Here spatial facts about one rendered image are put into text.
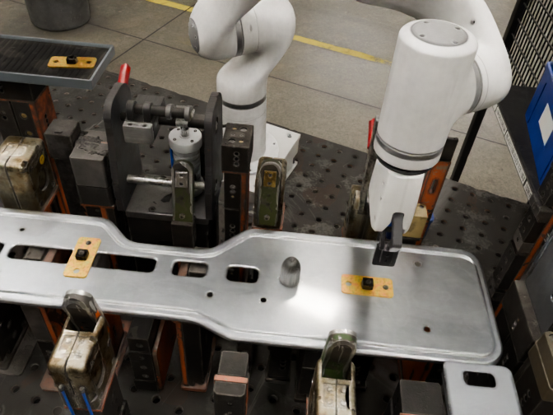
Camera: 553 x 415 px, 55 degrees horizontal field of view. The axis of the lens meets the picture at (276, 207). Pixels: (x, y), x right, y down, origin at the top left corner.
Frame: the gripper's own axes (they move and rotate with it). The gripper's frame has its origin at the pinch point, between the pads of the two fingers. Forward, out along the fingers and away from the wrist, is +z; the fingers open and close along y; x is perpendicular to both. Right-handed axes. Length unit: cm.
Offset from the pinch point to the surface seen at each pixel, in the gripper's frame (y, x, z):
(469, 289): -1.5, 16.8, 12.0
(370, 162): -14.0, -1.5, -2.4
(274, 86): -224, -29, 112
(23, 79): -26, -64, -4
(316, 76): -239, -4, 113
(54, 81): -26, -58, -4
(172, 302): 7.1, -30.4, 11.8
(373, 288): 0.6, 0.8, 11.6
